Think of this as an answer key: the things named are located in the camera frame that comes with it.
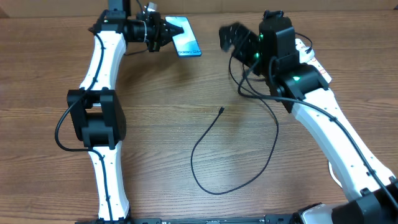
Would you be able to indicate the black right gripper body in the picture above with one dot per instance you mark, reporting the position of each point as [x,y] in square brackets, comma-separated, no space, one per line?
[249,54]

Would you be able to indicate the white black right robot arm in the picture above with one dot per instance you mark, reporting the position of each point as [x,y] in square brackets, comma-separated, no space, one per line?
[295,79]

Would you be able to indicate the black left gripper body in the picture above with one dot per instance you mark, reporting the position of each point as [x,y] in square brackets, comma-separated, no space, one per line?
[154,32]

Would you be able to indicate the Samsung Galaxy smartphone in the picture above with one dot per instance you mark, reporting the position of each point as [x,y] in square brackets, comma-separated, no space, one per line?
[185,43]

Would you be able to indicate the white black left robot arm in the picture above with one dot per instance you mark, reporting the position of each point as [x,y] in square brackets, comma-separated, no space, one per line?
[97,115]

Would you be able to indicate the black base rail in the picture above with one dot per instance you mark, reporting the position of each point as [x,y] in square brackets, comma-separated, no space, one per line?
[267,219]

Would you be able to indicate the white power strip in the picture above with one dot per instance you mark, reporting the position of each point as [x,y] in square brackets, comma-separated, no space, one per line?
[310,59]

